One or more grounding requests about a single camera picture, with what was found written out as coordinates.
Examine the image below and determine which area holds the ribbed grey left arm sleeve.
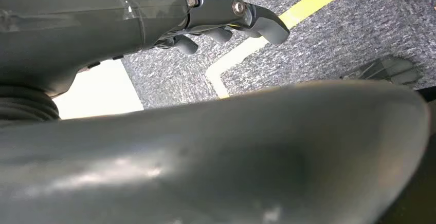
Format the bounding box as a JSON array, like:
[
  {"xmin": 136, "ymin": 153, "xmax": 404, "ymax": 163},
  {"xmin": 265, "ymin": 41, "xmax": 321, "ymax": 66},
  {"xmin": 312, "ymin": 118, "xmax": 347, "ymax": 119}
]
[{"xmin": 0, "ymin": 85, "xmax": 61, "ymax": 128}]

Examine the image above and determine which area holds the yellow floor tape line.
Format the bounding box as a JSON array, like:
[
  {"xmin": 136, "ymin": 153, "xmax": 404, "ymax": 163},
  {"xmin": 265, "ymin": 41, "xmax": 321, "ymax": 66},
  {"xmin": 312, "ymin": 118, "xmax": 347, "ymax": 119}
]
[{"xmin": 205, "ymin": 0, "xmax": 368, "ymax": 100}]

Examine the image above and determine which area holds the grey robot foot plate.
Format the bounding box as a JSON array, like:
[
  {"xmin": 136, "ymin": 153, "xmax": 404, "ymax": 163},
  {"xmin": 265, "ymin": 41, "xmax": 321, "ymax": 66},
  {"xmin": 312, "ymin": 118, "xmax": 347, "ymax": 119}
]
[{"xmin": 340, "ymin": 57, "xmax": 420, "ymax": 88}]

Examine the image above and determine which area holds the dark robot leg shell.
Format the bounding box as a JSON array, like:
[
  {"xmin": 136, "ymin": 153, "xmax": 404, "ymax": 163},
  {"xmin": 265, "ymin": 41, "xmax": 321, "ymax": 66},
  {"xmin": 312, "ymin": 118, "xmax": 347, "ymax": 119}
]
[{"xmin": 417, "ymin": 85, "xmax": 436, "ymax": 103}]

